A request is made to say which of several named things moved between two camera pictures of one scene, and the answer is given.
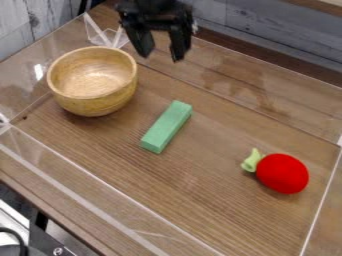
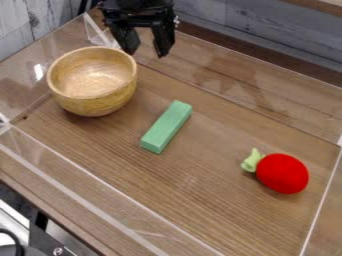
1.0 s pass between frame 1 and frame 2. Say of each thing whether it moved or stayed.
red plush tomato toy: stayed
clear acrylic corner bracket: stayed
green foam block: stayed
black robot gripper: moved
